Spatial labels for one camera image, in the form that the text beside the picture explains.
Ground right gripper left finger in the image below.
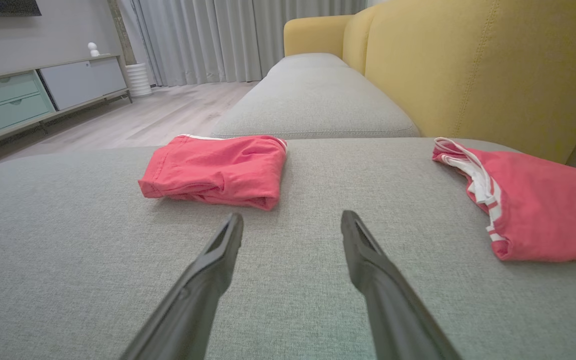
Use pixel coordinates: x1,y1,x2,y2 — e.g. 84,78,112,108
118,212,245,360

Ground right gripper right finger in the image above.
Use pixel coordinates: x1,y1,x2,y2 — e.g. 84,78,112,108
340,210,464,360

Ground red shorts white trim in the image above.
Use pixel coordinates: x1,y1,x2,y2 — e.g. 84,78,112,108
138,134,288,211

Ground red basketball jersey white sleeves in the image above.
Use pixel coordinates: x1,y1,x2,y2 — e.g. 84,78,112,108
432,137,576,265

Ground large grey sofa seat cushion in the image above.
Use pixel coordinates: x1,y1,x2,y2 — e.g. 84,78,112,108
0,137,576,360

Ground small grey sofa seat cushion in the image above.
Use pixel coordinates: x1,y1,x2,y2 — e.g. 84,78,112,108
211,52,421,140

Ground white ribbed floor pot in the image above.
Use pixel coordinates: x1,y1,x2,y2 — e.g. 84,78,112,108
125,62,154,98

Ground white cabinet door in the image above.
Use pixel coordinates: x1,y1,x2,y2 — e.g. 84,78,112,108
39,57,128,111

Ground low grey TV cabinet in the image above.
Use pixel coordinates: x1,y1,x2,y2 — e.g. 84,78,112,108
0,54,133,151

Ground grey pleated curtain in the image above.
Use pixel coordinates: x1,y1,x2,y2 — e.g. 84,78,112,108
118,0,369,88

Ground pale green cabinet drawer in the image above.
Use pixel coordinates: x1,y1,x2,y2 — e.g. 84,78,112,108
0,92,55,130
0,72,41,107

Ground yellow sofa backrest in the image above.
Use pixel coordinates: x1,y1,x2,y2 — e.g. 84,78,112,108
340,0,576,166

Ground brown upright trunk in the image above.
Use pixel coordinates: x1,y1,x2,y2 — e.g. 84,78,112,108
106,0,137,66

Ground yellow sofa armrest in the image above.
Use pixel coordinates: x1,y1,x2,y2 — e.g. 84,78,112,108
283,15,355,58

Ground dark wall television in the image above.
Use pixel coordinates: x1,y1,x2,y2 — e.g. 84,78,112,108
0,0,42,17

